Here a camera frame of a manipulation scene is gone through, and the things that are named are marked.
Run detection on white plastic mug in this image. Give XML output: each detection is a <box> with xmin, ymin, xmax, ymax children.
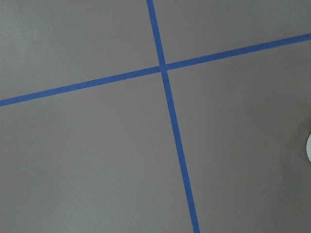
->
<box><xmin>306</xmin><ymin>134</ymin><xmax>311</xmax><ymax>162</ymax></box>

